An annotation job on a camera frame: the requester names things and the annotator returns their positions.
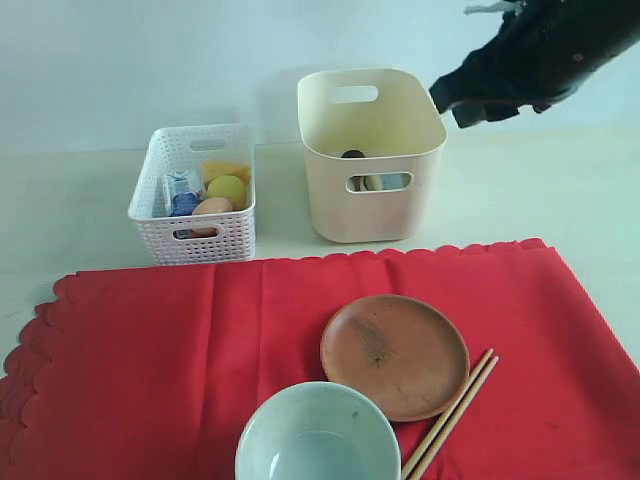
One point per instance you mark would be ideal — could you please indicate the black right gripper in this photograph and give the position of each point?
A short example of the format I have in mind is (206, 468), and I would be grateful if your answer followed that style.
(543, 52)

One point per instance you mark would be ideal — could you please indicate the dark wooden spoon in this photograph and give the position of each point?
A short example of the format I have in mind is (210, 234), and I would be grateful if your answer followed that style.
(355, 183)

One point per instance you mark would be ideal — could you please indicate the yellow lemon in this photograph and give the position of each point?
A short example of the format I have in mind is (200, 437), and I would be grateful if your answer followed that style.
(231, 188)

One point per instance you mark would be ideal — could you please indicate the yellow cheese wedge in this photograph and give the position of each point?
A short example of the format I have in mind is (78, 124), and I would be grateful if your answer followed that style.
(214, 169)

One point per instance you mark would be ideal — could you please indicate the brown egg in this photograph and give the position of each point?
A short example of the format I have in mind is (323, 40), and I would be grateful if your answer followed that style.
(213, 205)

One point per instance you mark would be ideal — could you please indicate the blue white milk carton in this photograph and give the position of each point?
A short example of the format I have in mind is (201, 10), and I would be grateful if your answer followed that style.
(182, 192)

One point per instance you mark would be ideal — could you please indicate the stainless steel cup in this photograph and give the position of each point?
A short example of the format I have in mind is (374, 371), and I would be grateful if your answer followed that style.
(387, 181)

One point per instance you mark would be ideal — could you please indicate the cream plastic bin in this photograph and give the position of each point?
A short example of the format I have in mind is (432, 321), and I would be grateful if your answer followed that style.
(392, 119)

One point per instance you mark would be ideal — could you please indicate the brown wooden plate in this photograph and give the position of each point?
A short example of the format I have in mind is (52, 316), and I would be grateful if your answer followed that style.
(401, 353)

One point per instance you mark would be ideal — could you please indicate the left bamboo chopstick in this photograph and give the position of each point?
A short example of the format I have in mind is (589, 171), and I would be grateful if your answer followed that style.
(445, 415)

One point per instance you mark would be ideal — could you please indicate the white perforated plastic basket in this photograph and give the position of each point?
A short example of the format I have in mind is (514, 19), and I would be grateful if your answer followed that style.
(211, 238)

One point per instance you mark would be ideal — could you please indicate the pale green ceramic bowl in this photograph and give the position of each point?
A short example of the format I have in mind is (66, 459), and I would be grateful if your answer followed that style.
(318, 430)

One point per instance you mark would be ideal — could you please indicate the red scalloped table cloth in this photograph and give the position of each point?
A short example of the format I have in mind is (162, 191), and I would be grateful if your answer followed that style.
(152, 373)

